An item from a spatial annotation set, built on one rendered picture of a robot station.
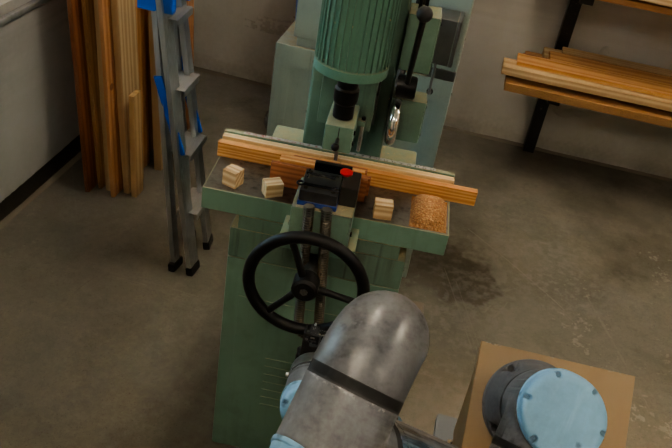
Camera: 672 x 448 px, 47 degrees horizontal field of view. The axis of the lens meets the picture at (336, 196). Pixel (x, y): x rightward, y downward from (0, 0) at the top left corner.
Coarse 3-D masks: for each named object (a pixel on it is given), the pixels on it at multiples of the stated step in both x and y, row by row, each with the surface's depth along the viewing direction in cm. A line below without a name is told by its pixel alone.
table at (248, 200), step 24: (216, 168) 191; (264, 168) 194; (216, 192) 183; (240, 192) 183; (288, 192) 186; (384, 192) 193; (264, 216) 185; (288, 216) 183; (360, 216) 182; (408, 216) 185; (384, 240) 184; (408, 240) 183; (432, 240) 182
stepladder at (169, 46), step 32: (160, 0) 240; (160, 32) 245; (160, 64) 252; (192, 64) 272; (160, 96) 258; (192, 96) 274; (160, 128) 265; (192, 128) 280; (192, 192) 294; (192, 224) 287; (192, 256) 291
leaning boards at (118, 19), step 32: (96, 0) 288; (128, 0) 296; (192, 0) 357; (96, 32) 295; (128, 32) 302; (192, 32) 366; (96, 64) 307; (128, 64) 307; (96, 96) 312; (128, 96) 313; (96, 128) 318; (128, 128) 319; (96, 160) 326; (128, 160) 325; (160, 160) 350; (128, 192) 333
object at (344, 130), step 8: (328, 120) 184; (336, 120) 185; (352, 120) 186; (328, 128) 183; (336, 128) 183; (344, 128) 183; (352, 128) 183; (328, 136) 184; (336, 136) 184; (344, 136) 184; (352, 136) 184; (328, 144) 185; (344, 144) 185; (352, 144) 186; (344, 152) 186
